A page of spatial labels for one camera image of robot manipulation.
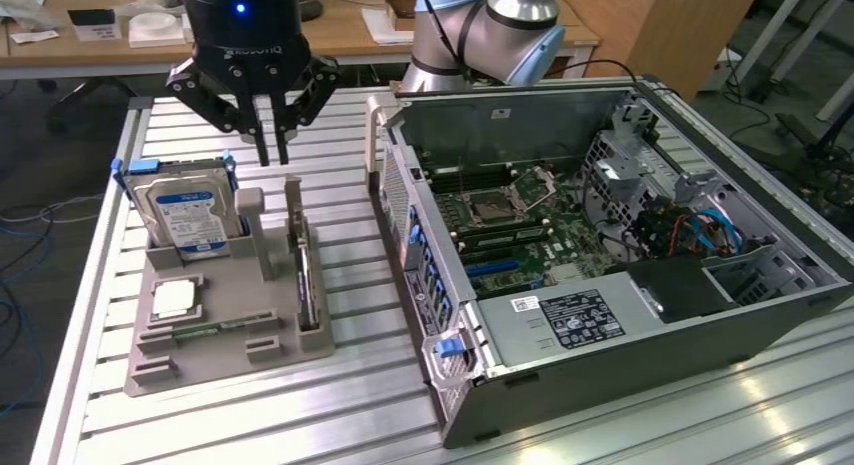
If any blue floor cable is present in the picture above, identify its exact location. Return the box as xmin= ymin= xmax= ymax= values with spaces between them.
xmin=0 ymin=224 xmax=56 ymax=417

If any green RAM stick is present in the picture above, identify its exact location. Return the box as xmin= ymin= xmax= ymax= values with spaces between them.
xmin=170 ymin=320 xmax=252 ymax=337

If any graphics card with fan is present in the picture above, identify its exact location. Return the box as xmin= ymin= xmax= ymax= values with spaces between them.
xmin=283 ymin=174 xmax=320 ymax=332

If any green motherboard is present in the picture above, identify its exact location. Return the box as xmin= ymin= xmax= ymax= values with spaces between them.
xmin=425 ymin=160 xmax=642 ymax=294

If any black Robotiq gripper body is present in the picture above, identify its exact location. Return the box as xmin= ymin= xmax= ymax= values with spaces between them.
xmin=178 ymin=0 xmax=315 ymax=100

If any white table frame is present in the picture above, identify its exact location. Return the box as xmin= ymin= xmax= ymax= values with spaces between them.
xmin=730 ymin=0 xmax=854 ymax=122

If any blue expansion slot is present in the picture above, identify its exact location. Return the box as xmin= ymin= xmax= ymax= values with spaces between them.
xmin=465 ymin=259 xmax=525 ymax=279

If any CPU socket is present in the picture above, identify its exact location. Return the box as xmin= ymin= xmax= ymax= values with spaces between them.
xmin=465 ymin=184 xmax=529 ymax=224

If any silver CPU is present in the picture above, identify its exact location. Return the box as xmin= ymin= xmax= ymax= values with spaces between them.
xmin=150 ymin=280 xmax=199 ymax=316

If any black cable over case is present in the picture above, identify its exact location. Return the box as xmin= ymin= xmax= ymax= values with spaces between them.
xmin=545 ymin=59 xmax=672 ymax=94

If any grey parts rack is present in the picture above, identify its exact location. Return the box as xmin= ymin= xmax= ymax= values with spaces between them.
xmin=122 ymin=187 xmax=339 ymax=399

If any white paper stack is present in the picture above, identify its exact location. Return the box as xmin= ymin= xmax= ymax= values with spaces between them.
xmin=361 ymin=7 xmax=419 ymax=46

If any metal disk bay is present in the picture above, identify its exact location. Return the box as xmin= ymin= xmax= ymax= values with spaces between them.
xmin=577 ymin=129 xmax=683 ymax=222

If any blue wire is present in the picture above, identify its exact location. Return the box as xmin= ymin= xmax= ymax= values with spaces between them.
xmin=692 ymin=207 xmax=746 ymax=259

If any metal socket cover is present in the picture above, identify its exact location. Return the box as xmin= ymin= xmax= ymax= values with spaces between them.
xmin=509 ymin=166 xmax=559 ymax=201

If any white paper label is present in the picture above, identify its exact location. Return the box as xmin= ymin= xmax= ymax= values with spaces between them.
xmin=8 ymin=29 xmax=61 ymax=44

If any white box with black lid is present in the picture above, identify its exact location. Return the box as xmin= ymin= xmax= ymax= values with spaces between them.
xmin=65 ymin=8 xmax=124 ymax=42

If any installed RAM stick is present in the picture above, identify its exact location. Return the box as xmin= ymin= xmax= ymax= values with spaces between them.
xmin=459 ymin=224 xmax=555 ymax=249

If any wooden desk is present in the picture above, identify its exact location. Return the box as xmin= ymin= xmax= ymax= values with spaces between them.
xmin=0 ymin=0 xmax=601 ymax=81

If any open black PC case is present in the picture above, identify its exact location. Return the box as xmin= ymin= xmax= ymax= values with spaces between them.
xmin=363 ymin=73 xmax=854 ymax=449

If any white box with round insert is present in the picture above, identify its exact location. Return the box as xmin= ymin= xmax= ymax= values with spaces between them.
xmin=126 ymin=12 xmax=189 ymax=49

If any grey power supply unit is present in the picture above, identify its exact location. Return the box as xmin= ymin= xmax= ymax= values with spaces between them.
xmin=476 ymin=272 xmax=668 ymax=369

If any hard disk with blue bracket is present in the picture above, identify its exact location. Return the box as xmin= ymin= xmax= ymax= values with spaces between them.
xmin=109 ymin=152 xmax=252 ymax=262

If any wooden cabinet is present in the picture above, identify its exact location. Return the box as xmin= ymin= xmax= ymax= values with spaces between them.
xmin=556 ymin=0 xmax=766 ymax=102

